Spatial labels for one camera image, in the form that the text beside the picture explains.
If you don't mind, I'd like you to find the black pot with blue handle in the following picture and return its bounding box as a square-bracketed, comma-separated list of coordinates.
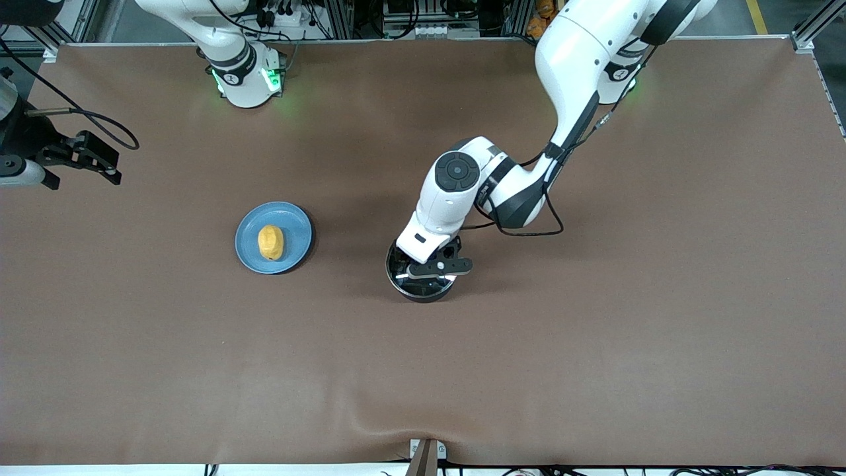
[385, 238, 461, 303]

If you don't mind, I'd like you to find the white power strip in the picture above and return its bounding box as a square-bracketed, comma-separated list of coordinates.
[254, 0, 313, 27]

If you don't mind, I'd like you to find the aluminium frame profile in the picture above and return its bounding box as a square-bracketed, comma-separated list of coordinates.
[790, 0, 846, 55]
[36, 0, 100, 61]

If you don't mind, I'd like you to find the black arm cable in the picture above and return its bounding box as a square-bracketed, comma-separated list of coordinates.
[461, 99, 615, 237]
[0, 38, 140, 150]

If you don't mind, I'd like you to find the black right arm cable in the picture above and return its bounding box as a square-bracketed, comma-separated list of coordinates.
[0, 38, 140, 150]

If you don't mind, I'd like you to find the yellow potato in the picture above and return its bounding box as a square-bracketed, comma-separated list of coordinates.
[257, 224, 285, 261]

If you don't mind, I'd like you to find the orange toy food pile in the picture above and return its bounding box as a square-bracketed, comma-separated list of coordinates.
[527, 0, 559, 38]

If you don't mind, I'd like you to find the blue plate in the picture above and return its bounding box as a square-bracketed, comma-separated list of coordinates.
[235, 201, 313, 275]

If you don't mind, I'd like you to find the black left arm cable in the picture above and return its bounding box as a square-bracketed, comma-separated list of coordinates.
[461, 99, 615, 237]

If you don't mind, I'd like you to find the metal camera pole bracket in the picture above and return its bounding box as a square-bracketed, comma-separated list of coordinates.
[408, 438, 447, 476]

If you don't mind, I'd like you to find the brown table mat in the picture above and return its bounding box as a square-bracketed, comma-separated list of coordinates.
[0, 36, 846, 467]

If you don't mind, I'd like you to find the aluminium frame post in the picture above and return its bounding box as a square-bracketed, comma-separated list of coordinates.
[326, 0, 359, 39]

